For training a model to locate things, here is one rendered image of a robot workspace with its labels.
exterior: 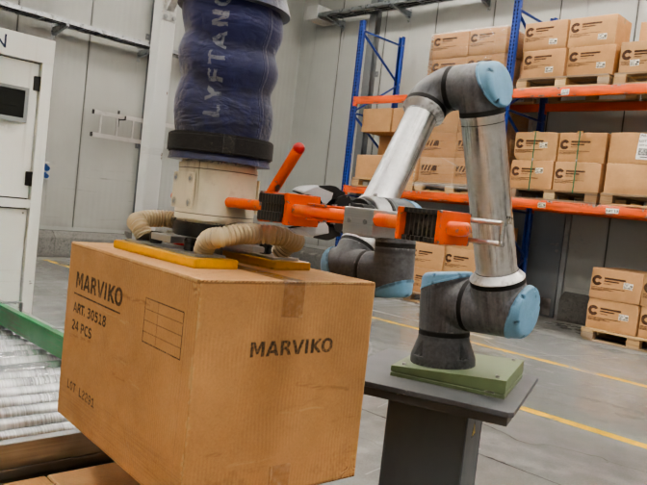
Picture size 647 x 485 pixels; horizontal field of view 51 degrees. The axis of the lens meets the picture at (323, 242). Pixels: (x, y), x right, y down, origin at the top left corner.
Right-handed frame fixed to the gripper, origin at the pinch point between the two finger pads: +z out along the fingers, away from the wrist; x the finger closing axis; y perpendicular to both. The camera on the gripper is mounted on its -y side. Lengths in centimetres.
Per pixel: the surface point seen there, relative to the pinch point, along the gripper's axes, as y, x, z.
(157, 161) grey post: 338, 19, -165
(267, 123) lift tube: 17.9, 17.1, -4.8
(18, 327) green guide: 183, -61, -20
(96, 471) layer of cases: 47, -65, 11
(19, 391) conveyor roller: 114, -65, 5
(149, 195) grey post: 338, -6, -161
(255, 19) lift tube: 17.4, 37.0, 1.2
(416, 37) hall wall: 668, 302, -829
